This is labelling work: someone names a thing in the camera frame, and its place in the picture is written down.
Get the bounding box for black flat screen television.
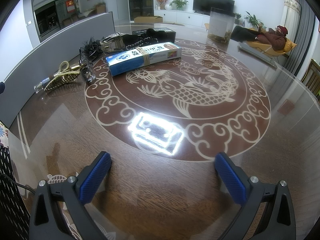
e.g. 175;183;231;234
193;0;234;15

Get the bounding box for rhinestone hair claw clip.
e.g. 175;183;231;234
100;32;126;54

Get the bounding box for blue white toothpaste box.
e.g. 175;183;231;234
106;42;182;76

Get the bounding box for green plant beside television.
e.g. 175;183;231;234
245;12;264;29

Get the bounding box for black beaded hair accessory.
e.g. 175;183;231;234
123;34;159;50

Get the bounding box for yellow lounge chair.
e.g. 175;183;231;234
247;25;297;56

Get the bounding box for small glass bottle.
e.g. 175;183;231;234
34;76;56;94

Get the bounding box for black odor removing bar box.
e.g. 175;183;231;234
131;28;176;43

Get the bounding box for green potted plant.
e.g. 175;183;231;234
170;0;188;10

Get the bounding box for white cardboard sorting box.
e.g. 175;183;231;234
1;12;115;127

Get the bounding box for white tv cabinet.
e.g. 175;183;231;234
154;10;210;28

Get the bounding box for wooden dining chair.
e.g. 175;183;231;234
302;59;320;95

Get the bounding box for clear glass fish tank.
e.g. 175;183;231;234
207;7;235;44

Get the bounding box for clear eyeglasses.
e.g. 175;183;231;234
79;48;96;83

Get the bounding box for gold hair claw clip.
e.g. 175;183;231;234
44;61;87;91

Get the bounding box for person in red jacket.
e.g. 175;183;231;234
231;25;288;50

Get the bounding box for brown cardboard box on floor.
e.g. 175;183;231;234
134;16;163;23

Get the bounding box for red flower bouquet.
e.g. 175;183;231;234
156;0;168;10

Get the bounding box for black bow hair clip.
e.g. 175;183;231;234
79;37;103;61

